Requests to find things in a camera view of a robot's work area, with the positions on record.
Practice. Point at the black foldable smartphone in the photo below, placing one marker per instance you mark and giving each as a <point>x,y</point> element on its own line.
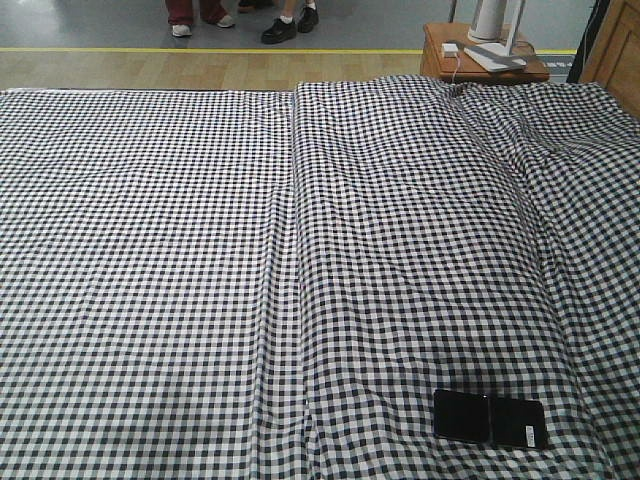
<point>482,419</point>

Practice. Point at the white desk lamp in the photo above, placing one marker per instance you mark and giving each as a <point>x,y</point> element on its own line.
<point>487,49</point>

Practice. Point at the black white checkered bedsheet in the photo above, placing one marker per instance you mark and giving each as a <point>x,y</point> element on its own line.
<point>272,285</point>

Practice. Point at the person in black shoes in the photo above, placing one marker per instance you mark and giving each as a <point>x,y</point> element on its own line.
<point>284,27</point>

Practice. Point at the wooden bedside table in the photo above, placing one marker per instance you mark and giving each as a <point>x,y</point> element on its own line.
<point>463,69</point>

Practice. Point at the white power adapter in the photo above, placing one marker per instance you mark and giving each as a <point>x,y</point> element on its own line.
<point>449,50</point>

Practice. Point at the person in red trousers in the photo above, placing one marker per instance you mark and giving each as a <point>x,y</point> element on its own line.
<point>181,15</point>

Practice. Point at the wooden headboard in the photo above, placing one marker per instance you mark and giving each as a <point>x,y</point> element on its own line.
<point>614,59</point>

